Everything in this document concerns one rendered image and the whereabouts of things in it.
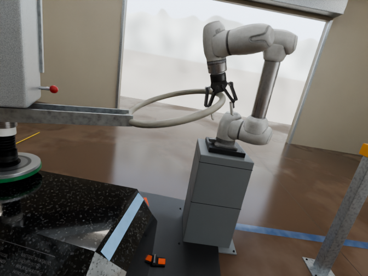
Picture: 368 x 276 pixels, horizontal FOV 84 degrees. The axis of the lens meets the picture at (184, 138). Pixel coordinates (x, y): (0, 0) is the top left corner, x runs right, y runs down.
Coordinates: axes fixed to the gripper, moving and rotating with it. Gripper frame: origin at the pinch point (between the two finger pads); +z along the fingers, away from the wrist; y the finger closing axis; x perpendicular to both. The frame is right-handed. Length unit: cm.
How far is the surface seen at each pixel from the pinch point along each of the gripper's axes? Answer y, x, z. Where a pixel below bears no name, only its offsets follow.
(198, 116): 16.1, 23.8, -9.9
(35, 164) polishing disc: 84, 18, -3
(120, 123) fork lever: 48, 13, -11
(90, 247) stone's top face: 57, 54, 9
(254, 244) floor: -23, -19, 136
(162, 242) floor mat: 54, -19, 105
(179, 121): 23.7, 24.7, -10.0
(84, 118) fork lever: 59, 16, -17
